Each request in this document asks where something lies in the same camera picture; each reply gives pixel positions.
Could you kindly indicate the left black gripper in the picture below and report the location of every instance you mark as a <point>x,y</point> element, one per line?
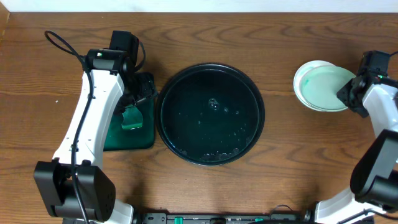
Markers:
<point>144,90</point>

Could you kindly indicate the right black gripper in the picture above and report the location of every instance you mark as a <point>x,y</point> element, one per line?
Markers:
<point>362,111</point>

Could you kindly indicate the green sponge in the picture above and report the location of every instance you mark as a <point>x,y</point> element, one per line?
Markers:
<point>132,118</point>

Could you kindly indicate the white plate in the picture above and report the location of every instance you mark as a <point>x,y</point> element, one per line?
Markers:
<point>319,87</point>
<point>298,77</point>

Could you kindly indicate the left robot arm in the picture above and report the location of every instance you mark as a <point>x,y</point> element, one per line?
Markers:
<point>73,185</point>

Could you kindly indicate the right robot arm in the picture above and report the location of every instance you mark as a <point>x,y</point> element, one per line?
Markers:
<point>373,184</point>

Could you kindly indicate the black rectangular water tray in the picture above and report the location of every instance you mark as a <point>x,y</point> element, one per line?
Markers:
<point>118,139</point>

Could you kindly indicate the round black tray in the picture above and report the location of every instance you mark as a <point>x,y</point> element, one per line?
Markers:
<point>210,114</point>

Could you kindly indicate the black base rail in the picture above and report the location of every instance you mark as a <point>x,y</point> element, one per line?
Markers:
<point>164,218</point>

